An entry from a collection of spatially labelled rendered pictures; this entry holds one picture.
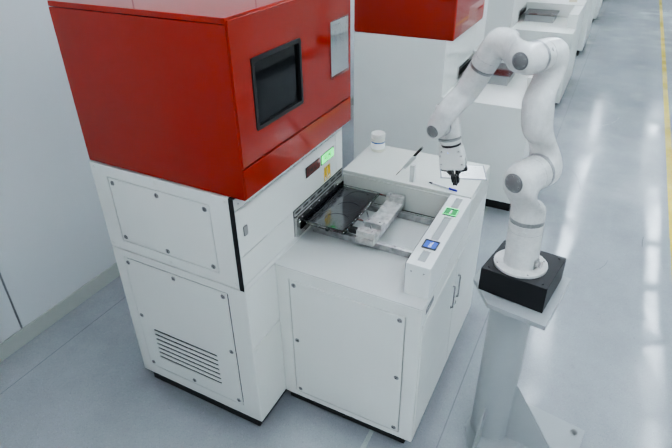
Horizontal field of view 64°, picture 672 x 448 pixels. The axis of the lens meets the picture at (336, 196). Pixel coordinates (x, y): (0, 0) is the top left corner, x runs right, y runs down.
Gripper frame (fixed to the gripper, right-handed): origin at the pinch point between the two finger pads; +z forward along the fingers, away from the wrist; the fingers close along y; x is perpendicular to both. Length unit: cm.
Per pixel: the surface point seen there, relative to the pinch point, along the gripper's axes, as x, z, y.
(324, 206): -9, 10, -58
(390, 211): 2.4, 17.3, -32.1
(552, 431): -8, 120, 33
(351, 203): -2, 12, -49
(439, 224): -10.5, 14.9, -5.1
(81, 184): -19, -2, -211
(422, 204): 15.0, 19.8, -22.0
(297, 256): -38, 18, -57
